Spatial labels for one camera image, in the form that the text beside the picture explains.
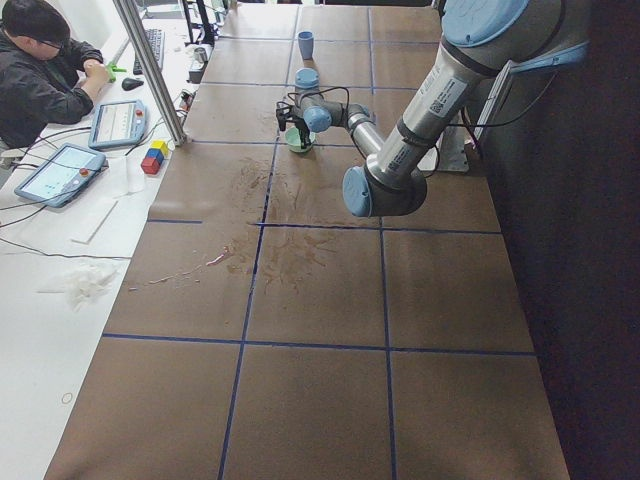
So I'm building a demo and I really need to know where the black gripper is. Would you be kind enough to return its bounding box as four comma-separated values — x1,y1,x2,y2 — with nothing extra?
276,99,310,149

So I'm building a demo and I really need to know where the mint green bowl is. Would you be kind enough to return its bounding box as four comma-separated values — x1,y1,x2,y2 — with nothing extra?
284,127,316,153

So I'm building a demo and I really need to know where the light blue cup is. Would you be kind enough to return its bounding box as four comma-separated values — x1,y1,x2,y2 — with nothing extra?
297,31,314,60

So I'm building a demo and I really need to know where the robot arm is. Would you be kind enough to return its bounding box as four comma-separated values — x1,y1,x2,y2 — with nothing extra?
276,1,591,217

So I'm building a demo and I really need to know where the steel cup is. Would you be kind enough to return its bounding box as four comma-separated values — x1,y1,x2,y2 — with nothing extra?
193,46,209,63

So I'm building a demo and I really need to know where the yellow block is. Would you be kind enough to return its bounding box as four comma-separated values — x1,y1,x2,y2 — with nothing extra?
150,140,170,157

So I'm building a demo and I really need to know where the blue block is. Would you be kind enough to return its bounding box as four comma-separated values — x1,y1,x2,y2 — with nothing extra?
144,148,165,165

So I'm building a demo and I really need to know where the red block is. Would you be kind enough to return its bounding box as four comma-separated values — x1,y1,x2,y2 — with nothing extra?
140,157,162,175

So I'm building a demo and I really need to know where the black keyboard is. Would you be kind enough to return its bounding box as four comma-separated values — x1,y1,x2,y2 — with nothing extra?
132,28,165,75

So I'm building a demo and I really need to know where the black computer mouse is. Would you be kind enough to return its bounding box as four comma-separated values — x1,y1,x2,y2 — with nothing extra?
121,77,144,91

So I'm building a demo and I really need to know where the far teach pendant tablet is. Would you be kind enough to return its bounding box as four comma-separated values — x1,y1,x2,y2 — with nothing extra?
88,100,147,151

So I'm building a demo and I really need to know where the teach pendant tablet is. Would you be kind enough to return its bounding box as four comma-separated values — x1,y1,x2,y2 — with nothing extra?
88,100,147,151
14,143,107,208

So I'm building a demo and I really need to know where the green plastic tool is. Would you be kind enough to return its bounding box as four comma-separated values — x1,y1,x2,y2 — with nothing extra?
105,62,127,83

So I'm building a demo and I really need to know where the white paper sheet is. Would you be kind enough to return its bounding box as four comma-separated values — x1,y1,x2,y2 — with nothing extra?
69,198,119,244

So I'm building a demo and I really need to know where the near teach pendant tablet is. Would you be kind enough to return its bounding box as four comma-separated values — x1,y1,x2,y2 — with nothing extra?
14,143,107,208

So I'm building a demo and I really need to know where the seated person in black jacket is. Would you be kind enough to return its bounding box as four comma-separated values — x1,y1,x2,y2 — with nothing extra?
1,0,109,150

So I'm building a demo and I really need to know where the crumpled white tissue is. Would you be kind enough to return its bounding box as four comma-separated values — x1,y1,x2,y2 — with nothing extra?
36,263,118,310

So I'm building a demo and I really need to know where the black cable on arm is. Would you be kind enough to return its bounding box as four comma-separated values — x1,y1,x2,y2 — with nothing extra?
277,86,351,114

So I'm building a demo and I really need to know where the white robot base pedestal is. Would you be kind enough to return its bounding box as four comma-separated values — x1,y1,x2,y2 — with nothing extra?
418,61,515,176

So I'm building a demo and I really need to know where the aluminium frame post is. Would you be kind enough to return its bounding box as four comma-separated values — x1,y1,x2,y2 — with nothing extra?
113,0,187,147

